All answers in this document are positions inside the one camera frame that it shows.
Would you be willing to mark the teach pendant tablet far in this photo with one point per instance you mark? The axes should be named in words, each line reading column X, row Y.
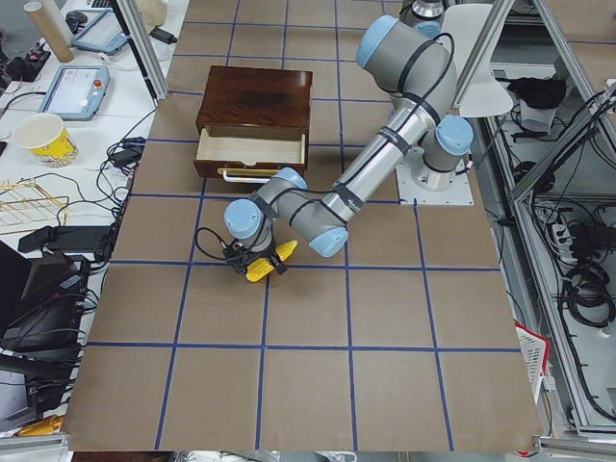
column 101, row 34

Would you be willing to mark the aluminium frame post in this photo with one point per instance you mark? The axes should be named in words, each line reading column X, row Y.
column 129, row 19

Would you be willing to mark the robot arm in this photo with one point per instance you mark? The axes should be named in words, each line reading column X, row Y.
column 420, row 75

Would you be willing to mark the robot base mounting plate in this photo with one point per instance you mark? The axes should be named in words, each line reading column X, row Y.
column 417, row 185

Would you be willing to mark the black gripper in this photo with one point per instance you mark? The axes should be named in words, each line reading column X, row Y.
column 260, row 254

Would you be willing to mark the teach pendant tablet near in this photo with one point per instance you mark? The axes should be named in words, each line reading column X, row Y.
column 76, row 92

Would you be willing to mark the cardboard tube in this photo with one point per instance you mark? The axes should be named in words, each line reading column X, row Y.
column 51, row 24

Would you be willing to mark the red white plastic basket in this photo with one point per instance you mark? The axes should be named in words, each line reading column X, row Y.
column 536, row 352

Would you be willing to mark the wooden drawer with white handle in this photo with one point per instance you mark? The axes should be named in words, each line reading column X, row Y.
column 249, row 152

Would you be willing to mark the teach pendant tablet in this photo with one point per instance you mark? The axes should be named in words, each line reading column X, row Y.
column 76, row 92
column 101, row 34

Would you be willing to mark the yellow paper popcorn cup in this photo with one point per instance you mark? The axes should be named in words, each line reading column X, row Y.
column 47, row 138

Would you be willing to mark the dark wooden drawer cabinet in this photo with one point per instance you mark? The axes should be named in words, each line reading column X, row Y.
column 262, row 103

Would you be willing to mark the yellow toy corn cob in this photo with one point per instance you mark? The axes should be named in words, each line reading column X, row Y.
column 263, row 266

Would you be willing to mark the gold wire rack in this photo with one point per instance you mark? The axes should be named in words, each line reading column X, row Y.
column 26, row 206

